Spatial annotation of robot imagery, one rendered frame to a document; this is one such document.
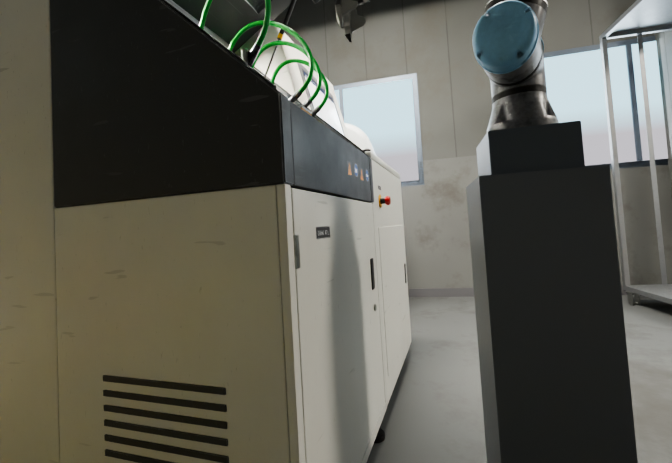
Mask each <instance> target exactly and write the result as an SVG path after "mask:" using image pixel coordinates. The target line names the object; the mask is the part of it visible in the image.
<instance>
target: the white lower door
mask: <svg viewBox="0 0 672 463"><path fill-rule="evenodd" d="M291 201H292V220H293V238H294V257H295V276H296V294H297V313H298V332H299V350H300V369H301V387H302V406H303V425H304V443H305V462H306V463H361V460H362V458H363V455H364V453H365V450H366V448H367V445H368V443H369V440H370V438H371V435H372V433H373V430H374V428H375V425H376V423H377V420H378V418H379V415H380V413H381V410H382V408H383V405H384V403H385V391H384V375H383V360H382V344H381V329H380V313H379V297H378V282H377V266H376V251H375V235H374V219H373V204H372V203H367V202H362V201H357V200H352V199H347V198H342V197H336V196H331V195H326V194H321V193H316V192H311V191H306V190H301V189H296V188H291Z"/></svg>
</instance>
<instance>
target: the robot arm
mask: <svg viewBox="0 0 672 463"><path fill-rule="evenodd" d="M312 1H313V2H314V3H317V2H319V1H320V0H312ZM366 2H370V0H334V4H335V11H336V18H337V23H338V24H339V26H340V27H341V28H343V23H344V28H345V36H346V38H347V39H348V41H349V42H352V32H353V31H355V30H357V29H358V28H360V27H362V26H364V25H365V23H366V19H365V17H363V16H359V15H358V14H357V10H356V8H357V6H358V5H362V4H364V3H366ZM547 8H548V3H547V1H546V0H490V1H489V2H488V3H487V5H486V8H485V13H484V15H482V16H481V18H480V19H479V21H478V22H477V24H476V27H475V29H474V33H473V39H472V44H473V51H474V55H475V57H476V60H477V61H478V63H479V64H480V66H481V67H482V68H483V69H484V71H485V72H486V74H487V75H488V77H489V78H490V83H491V95H492V113H491V117H490V121H489V125H488V129H487V132H488V131H493V130H501V129H510V128H519V127H528V126H536V125H545V124H554V123H559V121H558V118H557V116H556V114H555V112H554V110H553V108H552V106H551V104H550V102H549V100H548V97H547V87H546V76H545V64H544V53H543V52H544V43H543V40H542V37H541V35H542V30H543V26H544V21H545V17H546V13H547ZM350 15H351V16H350ZM343 19H344V21H343Z"/></svg>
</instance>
